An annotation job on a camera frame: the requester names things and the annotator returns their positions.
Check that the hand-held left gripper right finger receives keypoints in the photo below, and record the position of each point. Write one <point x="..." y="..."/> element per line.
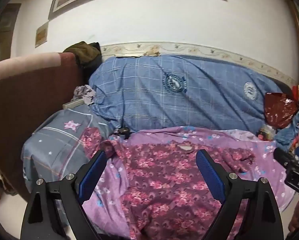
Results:
<point x="209" y="172"/>

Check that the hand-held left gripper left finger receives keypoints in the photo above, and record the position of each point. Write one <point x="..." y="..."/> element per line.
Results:
<point x="93" y="173"/>

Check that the maroon pink floral shirt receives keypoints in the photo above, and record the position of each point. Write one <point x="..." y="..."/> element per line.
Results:
<point x="164" y="180"/>

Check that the person's right forearm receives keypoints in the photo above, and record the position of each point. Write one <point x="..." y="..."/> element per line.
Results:
<point x="297" y="215"/>

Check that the blue crumpled cloth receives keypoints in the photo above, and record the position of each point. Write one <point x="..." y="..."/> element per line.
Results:
<point x="288" y="132"/>

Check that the purple floral blanket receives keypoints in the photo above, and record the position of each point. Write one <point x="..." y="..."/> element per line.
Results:
<point x="264" y="177"/>

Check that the dark red foil bag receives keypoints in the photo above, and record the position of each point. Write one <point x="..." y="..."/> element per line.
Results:
<point x="279" y="110"/>

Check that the grey star print pillow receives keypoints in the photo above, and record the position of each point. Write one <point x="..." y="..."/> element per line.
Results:
<point x="54" y="142"/>

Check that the small black object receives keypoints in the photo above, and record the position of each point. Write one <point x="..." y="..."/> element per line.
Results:
<point x="122" y="132"/>

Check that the white flat box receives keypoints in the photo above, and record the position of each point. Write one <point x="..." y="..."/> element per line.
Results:
<point x="73" y="103"/>

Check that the grey crumpled cloth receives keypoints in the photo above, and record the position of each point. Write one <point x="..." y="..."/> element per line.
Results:
<point x="84" y="93"/>

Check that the blue plaid quilt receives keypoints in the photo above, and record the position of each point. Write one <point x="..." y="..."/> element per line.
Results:
<point x="152" y="100"/>

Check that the maroon headboard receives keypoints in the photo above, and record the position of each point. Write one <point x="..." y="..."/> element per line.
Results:
<point x="27" y="105"/>

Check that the olive green cloth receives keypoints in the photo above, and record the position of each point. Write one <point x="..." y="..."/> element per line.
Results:
<point x="85" y="51"/>

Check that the brown door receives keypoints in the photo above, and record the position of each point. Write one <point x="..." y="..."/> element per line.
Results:
<point x="3" y="35"/>

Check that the small wall picture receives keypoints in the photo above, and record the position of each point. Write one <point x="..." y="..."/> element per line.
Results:
<point x="41" y="35"/>

